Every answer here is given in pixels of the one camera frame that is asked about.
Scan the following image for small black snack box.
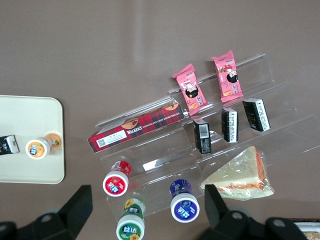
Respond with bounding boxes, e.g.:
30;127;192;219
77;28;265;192
193;118;214;155
241;97;272;133
220;107;240;144

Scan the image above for cream rectangular tray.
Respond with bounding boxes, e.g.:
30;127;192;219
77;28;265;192
0;94;65;185

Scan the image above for clear acrylic tiered stand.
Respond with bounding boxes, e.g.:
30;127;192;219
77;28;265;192
94;53;320;223

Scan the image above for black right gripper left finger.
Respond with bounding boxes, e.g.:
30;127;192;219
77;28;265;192
19;184;94;240

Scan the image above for plastic triangle sandwich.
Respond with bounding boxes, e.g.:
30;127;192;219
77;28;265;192
198;145;275;202

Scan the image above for red tartan shortbread box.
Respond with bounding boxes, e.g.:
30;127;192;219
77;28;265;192
86;102;182;153

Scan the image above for black snack packet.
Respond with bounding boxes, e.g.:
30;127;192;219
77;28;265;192
0;134;21;156

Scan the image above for green gum bottle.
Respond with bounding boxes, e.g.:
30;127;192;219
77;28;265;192
116;197;147;240

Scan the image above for pink cartoon snack packet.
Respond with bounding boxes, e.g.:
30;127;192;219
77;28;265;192
171;63;209;117
211;49;245;103

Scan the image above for red gum bottle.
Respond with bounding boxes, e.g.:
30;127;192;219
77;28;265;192
102;160;133;197

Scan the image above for white rectangular snack bin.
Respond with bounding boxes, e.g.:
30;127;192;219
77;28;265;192
291;218;320;240

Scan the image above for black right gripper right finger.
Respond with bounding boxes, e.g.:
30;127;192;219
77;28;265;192
199;184;261;240

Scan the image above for blue gum bottle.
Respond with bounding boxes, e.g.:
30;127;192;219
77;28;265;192
169;178;201;223

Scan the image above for orange gum bottle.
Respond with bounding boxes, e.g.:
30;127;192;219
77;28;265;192
24;132;62;160

